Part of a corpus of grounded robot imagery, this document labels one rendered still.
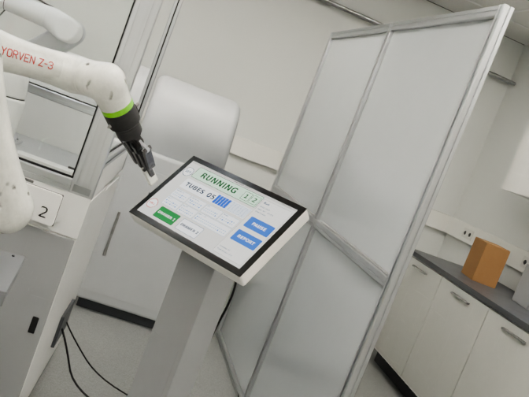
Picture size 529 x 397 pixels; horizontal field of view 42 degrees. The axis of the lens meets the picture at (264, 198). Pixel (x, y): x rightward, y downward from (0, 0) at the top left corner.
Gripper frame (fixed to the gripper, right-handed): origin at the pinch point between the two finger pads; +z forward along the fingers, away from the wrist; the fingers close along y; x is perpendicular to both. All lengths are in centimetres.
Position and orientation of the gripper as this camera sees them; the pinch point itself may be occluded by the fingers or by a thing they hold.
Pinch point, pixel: (149, 174)
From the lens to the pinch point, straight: 213.0
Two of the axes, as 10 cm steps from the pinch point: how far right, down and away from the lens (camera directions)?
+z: 2.3, 6.9, 6.9
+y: -7.3, -3.5, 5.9
